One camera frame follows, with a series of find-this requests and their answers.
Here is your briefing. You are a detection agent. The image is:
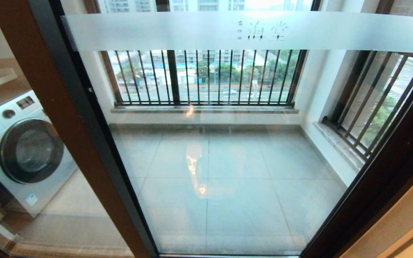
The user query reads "sliding glass door brown frame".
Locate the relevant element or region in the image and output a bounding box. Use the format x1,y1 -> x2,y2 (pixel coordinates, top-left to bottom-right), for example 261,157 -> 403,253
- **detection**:
61,0 -> 413,258

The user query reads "grey stone window sill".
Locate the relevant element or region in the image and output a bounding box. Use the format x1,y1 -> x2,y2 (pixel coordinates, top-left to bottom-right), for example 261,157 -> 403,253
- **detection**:
111,106 -> 299,115
312,121 -> 365,173

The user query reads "black window guard railing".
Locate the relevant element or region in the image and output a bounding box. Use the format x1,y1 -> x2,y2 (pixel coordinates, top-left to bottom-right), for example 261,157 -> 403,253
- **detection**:
322,51 -> 413,162
101,49 -> 307,108

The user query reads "white front-load washing machine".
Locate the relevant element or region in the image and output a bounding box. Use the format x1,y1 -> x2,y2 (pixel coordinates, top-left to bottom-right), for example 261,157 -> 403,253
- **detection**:
0,90 -> 79,219

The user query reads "dark brown door jamb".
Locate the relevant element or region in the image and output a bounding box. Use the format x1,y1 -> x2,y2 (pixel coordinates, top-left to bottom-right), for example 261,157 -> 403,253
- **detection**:
321,118 -> 413,258

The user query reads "dark window frame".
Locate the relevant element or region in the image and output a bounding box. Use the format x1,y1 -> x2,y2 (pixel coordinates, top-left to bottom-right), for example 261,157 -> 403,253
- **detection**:
83,0 -> 322,108
328,0 -> 413,124

